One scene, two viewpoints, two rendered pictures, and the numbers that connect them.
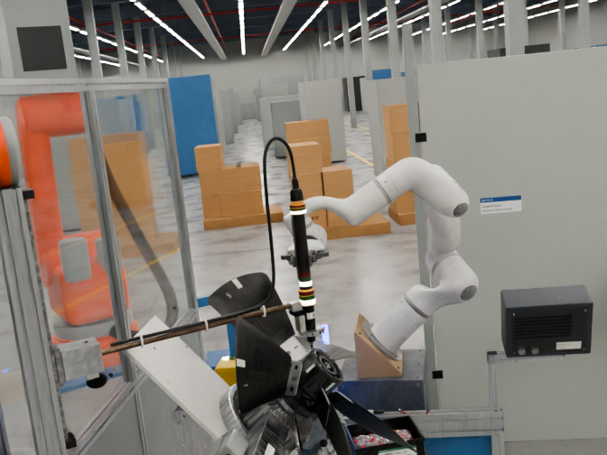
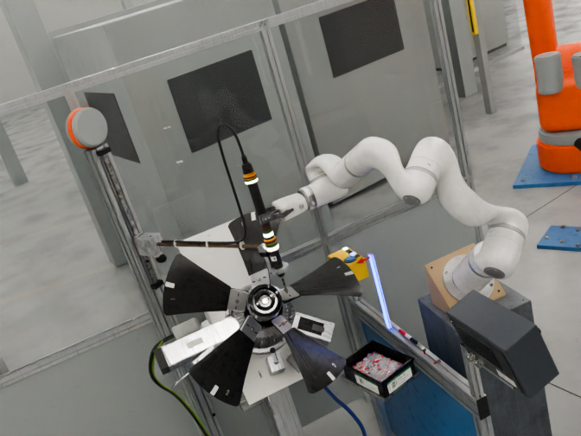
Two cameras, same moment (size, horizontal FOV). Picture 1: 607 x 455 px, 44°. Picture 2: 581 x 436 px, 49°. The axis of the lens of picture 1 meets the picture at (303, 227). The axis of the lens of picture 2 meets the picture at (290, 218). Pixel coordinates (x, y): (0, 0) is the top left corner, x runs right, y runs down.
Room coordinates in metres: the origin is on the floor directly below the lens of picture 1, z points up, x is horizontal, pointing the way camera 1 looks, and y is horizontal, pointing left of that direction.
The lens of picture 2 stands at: (1.23, -1.89, 2.25)
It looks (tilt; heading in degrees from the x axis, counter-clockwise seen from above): 21 degrees down; 66
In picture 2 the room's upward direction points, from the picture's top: 17 degrees counter-clockwise
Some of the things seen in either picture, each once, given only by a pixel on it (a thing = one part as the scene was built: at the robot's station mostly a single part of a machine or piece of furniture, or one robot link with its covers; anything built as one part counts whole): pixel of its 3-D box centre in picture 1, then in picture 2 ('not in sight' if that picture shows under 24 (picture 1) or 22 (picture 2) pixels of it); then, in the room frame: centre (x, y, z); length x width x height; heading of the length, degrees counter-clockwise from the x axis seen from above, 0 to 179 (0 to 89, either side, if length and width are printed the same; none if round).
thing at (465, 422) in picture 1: (364, 426); (407, 346); (2.32, -0.14, 0.82); 0.90 x 0.04 x 0.08; 82
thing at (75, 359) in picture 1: (77, 358); (149, 244); (1.69, 0.57, 1.37); 0.10 x 0.07 x 0.08; 117
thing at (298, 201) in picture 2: (306, 251); (290, 205); (2.08, 0.00, 1.49); 0.11 x 0.10 x 0.07; 172
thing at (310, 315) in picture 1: (303, 261); (263, 217); (1.98, 0.01, 1.49); 0.04 x 0.04 x 0.46
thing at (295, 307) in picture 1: (305, 316); (273, 257); (1.97, 0.02, 1.33); 0.09 x 0.07 x 0.10; 117
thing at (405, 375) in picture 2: (384, 441); (378, 368); (2.15, -0.18, 0.85); 0.22 x 0.17 x 0.07; 97
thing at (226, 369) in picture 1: (242, 376); (348, 266); (2.37, 0.25, 1.02); 0.16 x 0.10 x 0.11; 82
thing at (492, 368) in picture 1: (493, 381); (472, 369); (2.26, -0.56, 0.96); 0.03 x 0.03 x 0.20; 82
